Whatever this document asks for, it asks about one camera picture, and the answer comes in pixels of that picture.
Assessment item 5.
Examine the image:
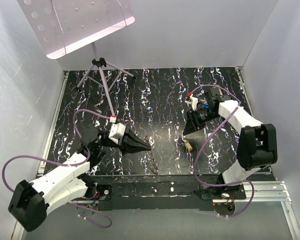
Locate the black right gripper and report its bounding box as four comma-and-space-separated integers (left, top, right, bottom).
182, 107, 221, 136

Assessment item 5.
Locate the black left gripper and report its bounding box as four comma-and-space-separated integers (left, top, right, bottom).
99, 128, 152, 157

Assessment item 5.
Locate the yellow key tag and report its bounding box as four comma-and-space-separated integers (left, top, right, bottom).
184, 141, 193, 151

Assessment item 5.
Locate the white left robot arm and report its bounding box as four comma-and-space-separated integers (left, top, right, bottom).
8, 123, 152, 232

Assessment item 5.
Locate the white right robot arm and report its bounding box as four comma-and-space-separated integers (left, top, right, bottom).
182, 84, 278, 199

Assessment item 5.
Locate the blue key tag with key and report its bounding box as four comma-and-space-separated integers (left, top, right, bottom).
204, 102, 210, 109

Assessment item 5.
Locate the white perforated music stand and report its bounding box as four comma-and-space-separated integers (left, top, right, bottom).
16, 0, 137, 125

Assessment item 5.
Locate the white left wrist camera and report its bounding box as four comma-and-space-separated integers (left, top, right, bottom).
108, 115, 126, 144

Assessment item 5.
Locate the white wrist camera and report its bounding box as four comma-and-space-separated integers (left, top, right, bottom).
184, 92, 198, 111
108, 115, 126, 144

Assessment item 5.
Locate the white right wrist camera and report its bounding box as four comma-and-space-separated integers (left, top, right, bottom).
184, 92, 198, 111

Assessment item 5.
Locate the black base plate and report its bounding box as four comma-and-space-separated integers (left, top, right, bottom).
88, 174, 246, 211

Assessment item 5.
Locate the aluminium rail frame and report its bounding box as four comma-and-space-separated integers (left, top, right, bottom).
8, 67, 291, 232

